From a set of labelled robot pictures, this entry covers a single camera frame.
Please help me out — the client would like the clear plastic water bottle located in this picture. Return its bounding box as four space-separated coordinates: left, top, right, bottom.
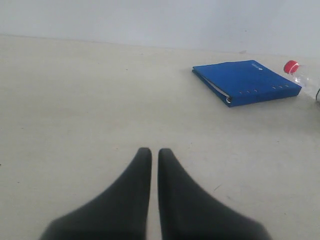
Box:
283 60 320 103

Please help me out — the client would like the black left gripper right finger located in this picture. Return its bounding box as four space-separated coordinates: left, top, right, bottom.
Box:
157 148 272 240

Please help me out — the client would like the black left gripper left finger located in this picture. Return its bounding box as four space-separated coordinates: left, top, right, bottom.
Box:
40 147 152 240

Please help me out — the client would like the blue ring binder notebook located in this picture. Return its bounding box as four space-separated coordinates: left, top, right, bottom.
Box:
192 60 302 108

